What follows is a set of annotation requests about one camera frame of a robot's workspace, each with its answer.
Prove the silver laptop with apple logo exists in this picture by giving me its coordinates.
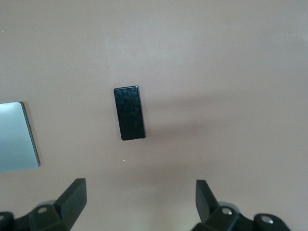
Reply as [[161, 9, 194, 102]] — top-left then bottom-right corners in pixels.
[[0, 101, 41, 173]]

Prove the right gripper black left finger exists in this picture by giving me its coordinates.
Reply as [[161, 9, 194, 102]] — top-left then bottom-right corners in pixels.
[[14, 178, 88, 231]]

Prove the black smartphone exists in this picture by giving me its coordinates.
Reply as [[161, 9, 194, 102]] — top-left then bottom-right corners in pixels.
[[113, 85, 146, 141]]

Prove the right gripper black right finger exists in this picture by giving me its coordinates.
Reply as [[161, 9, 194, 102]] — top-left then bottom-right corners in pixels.
[[193, 179, 289, 231]]

